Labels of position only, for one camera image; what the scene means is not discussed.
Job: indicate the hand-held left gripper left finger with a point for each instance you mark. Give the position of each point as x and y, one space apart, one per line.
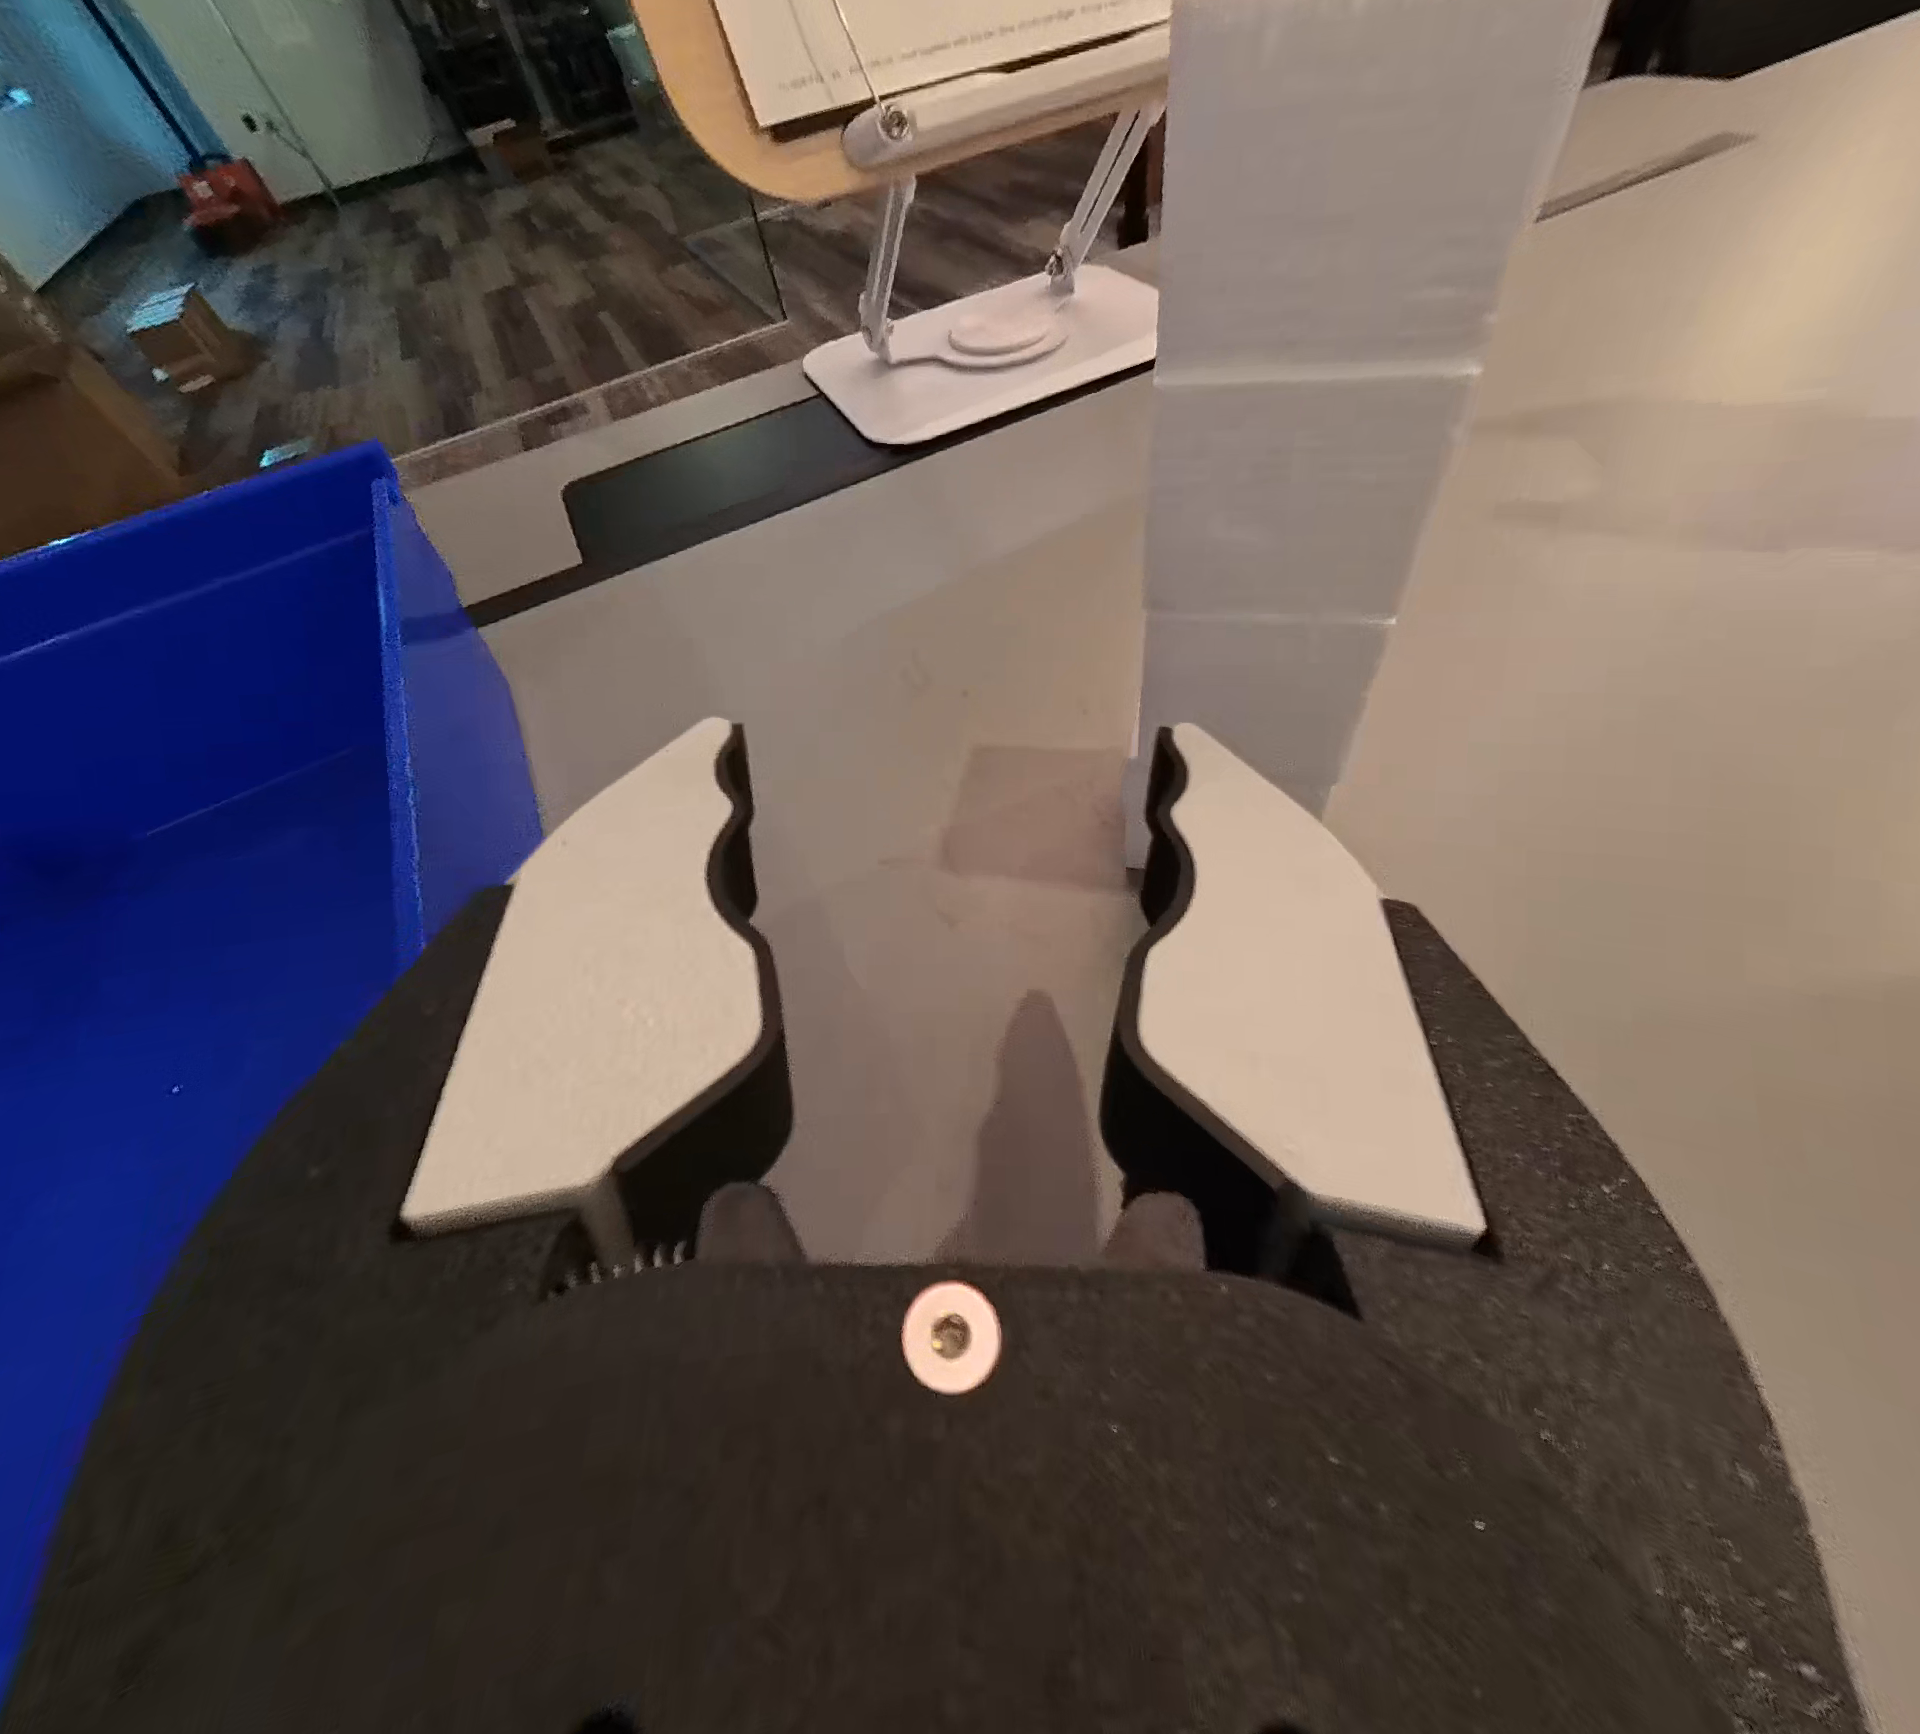
600 1016

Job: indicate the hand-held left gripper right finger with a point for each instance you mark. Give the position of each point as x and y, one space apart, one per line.
1288 1016

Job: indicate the white foam cube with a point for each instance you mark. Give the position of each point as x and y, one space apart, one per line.
1260 701
1288 490
1380 145

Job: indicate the black storage rack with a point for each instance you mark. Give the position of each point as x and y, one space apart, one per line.
493 8

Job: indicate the stack of cardboard boxes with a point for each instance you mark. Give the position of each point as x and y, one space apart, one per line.
76 445

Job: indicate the blue plastic bin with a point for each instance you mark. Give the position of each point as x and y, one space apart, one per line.
196 863

